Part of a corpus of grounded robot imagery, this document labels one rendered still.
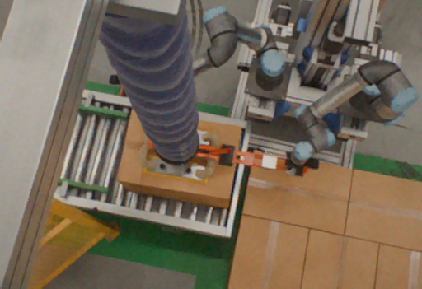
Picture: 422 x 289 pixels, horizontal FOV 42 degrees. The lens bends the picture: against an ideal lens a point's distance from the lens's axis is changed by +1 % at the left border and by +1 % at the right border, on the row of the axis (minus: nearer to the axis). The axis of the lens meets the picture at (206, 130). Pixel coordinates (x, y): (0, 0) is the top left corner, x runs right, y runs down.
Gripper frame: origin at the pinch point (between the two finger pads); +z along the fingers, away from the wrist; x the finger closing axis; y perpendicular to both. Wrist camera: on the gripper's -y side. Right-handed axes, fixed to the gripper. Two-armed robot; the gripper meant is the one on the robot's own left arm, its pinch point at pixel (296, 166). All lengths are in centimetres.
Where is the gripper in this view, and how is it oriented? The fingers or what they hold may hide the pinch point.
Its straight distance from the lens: 274.6
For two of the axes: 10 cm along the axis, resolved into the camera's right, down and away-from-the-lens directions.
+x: -1.8, 9.5, -2.6
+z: 0.1, 2.6, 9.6
